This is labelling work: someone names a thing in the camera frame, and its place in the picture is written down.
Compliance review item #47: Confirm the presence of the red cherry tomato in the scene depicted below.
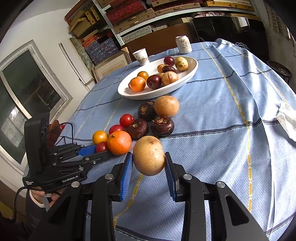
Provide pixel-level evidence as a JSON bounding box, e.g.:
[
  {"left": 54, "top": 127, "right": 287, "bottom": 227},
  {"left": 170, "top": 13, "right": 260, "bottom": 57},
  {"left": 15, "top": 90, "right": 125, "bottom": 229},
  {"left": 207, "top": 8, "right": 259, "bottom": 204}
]
[{"left": 119, "top": 113, "right": 134, "bottom": 128}]

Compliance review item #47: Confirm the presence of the person's left hand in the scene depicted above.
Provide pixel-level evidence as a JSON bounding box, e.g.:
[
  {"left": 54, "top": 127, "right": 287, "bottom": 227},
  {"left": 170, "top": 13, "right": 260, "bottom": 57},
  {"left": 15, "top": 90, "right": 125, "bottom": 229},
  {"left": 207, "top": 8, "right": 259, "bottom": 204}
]
[{"left": 29, "top": 188, "right": 65, "bottom": 208}]

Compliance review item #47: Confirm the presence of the crumpled white tissue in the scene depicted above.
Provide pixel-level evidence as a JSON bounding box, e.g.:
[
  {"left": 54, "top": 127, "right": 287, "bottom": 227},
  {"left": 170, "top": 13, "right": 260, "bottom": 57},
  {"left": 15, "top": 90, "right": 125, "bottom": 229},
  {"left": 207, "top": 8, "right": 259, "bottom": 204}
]
[{"left": 276, "top": 102, "right": 296, "bottom": 142}]

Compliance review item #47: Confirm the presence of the dark red plum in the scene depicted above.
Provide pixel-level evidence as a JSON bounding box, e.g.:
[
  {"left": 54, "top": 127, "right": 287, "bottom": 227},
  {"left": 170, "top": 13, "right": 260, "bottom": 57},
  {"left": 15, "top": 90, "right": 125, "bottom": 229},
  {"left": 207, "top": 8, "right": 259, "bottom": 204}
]
[{"left": 147, "top": 74, "right": 162, "bottom": 89}]

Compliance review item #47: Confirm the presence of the orange mandarin with stem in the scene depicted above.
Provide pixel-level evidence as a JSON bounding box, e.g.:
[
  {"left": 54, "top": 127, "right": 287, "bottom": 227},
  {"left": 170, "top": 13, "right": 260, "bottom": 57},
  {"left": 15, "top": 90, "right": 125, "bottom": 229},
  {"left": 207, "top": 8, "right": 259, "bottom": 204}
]
[{"left": 128, "top": 76, "right": 146, "bottom": 92}]

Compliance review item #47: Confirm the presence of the dark carved water chestnut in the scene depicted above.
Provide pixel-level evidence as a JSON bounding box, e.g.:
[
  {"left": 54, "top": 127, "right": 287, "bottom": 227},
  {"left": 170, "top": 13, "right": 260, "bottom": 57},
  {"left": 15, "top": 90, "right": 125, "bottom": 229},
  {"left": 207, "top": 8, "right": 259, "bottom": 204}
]
[{"left": 151, "top": 115, "right": 175, "bottom": 137}]

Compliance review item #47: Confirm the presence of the yellow speckled potato-like fruit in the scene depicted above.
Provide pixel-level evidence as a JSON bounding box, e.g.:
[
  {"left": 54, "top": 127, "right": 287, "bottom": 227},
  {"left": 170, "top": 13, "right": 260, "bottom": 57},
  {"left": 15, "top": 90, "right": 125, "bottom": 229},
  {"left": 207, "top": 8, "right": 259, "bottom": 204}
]
[{"left": 175, "top": 57, "right": 189, "bottom": 71}]

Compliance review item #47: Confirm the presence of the large tan round pear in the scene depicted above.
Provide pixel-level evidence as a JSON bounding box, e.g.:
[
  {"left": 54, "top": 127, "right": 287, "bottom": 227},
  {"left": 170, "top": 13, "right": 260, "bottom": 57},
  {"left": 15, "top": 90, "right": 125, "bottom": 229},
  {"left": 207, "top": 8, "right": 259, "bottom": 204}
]
[{"left": 133, "top": 136, "right": 166, "bottom": 176}]

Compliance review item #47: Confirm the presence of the white drink can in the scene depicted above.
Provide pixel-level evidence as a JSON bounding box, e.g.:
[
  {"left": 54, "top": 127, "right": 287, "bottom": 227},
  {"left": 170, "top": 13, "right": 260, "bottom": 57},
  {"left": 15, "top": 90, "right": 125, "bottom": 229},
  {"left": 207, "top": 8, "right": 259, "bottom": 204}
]
[{"left": 175, "top": 35, "right": 192, "bottom": 54}]

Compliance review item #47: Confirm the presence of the white ceramic plate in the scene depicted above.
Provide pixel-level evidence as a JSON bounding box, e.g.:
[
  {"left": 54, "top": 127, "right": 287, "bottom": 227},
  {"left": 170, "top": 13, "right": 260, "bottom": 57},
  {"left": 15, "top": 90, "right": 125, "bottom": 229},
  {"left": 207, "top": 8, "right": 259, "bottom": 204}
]
[{"left": 117, "top": 56, "right": 199, "bottom": 100}]

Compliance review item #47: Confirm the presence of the small yellow-orange tomato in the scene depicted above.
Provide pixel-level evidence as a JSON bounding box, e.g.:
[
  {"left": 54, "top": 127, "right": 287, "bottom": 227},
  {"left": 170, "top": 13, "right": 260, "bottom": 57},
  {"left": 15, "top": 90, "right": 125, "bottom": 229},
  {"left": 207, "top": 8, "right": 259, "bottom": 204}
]
[{"left": 92, "top": 131, "right": 108, "bottom": 144}]

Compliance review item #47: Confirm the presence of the white paper cup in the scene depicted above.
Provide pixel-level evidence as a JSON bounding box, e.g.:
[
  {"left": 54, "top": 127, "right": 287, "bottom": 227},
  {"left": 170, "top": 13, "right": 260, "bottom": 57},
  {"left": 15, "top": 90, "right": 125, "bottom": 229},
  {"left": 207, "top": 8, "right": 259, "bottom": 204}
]
[{"left": 133, "top": 48, "right": 149, "bottom": 66}]

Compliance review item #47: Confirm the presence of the striped orange apple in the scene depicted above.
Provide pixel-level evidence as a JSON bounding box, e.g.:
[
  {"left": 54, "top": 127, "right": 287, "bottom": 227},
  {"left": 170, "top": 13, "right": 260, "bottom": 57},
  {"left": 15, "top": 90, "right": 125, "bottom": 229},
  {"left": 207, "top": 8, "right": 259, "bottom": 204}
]
[{"left": 162, "top": 71, "right": 179, "bottom": 86}]

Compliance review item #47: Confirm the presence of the framed wooden panel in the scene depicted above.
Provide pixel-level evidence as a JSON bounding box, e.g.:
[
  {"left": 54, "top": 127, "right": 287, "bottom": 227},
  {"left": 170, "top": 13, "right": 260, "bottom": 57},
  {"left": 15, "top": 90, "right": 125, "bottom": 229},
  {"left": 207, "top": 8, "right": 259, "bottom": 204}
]
[{"left": 92, "top": 47, "right": 131, "bottom": 82}]

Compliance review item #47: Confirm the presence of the black cable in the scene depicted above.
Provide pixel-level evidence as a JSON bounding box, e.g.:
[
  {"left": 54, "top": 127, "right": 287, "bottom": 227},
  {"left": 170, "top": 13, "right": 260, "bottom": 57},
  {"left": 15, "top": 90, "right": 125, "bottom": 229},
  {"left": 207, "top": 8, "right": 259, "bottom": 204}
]
[{"left": 49, "top": 121, "right": 75, "bottom": 145}]

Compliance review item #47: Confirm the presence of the window with white frame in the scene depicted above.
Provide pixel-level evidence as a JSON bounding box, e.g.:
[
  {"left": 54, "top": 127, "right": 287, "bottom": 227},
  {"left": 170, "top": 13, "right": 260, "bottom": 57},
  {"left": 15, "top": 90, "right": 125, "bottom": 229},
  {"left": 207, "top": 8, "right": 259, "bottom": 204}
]
[{"left": 1, "top": 40, "right": 73, "bottom": 173}]

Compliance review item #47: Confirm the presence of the blue checked tablecloth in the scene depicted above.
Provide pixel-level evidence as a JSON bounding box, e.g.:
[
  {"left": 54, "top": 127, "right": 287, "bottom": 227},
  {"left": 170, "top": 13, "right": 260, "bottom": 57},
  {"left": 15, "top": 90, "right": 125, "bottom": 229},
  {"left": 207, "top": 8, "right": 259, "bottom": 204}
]
[{"left": 69, "top": 39, "right": 295, "bottom": 240}]

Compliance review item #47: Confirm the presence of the metal storage shelf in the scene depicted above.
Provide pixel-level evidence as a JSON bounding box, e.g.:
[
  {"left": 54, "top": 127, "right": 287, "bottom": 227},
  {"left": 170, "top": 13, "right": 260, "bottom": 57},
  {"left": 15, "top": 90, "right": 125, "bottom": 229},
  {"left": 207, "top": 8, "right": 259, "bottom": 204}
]
[{"left": 93, "top": 1, "right": 257, "bottom": 46}]

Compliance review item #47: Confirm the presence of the large orange tangerine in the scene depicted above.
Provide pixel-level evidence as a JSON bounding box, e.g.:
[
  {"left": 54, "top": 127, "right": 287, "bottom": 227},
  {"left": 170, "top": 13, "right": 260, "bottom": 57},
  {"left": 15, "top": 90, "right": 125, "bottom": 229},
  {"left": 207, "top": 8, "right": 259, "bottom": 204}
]
[{"left": 107, "top": 131, "right": 132, "bottom": 156}]

